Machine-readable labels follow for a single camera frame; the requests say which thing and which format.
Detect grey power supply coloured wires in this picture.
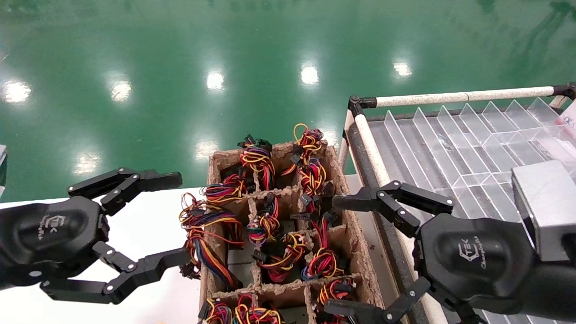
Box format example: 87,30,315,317
198,297,234,324
252,232,312,284
297,157,336,213
238,134,276,190
234,295,285,324
315,277,360,324
301,212,347,280
247,193,282,246
201,173,252,206
281,124,324,178
179,193,243,289

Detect white rack leg pipe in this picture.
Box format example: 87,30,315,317
337,110,356,174

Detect brown pulp divider tray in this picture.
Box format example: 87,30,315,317
198,140,387,324

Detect clear acrylic divider tray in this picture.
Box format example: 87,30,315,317
382,97,576,324

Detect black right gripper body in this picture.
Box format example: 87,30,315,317
413,212,540,313

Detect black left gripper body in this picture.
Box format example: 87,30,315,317
0,196,109,288

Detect black pipe corner connector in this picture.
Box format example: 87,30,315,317
553,82,576,100
348,95,378,118

